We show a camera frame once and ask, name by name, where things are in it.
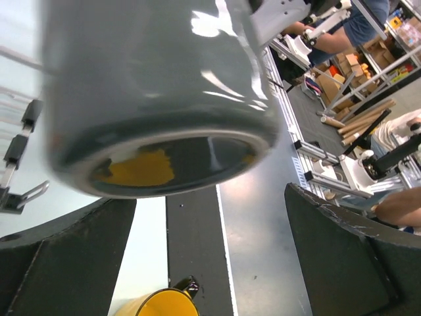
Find person in blue shirt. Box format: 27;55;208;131
282;0;390;66

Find metal wire dish rack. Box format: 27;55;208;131
1;45;50;215

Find shelf with cardboard boxes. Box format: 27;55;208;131
312;8;420;115

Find person forearm at right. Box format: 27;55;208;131
371;187;420;236

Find dark grey mug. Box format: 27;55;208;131
40;1;280;199

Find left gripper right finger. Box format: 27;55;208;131
284;183;420;315

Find cardboard tubes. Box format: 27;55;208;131
320;99;396;146

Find yellow mug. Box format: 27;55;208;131
114;275;200;316

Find aluminium frame rail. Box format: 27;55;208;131
263;48;373;199

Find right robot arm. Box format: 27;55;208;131
248;0;312;48

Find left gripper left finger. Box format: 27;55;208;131
1;199;137;315

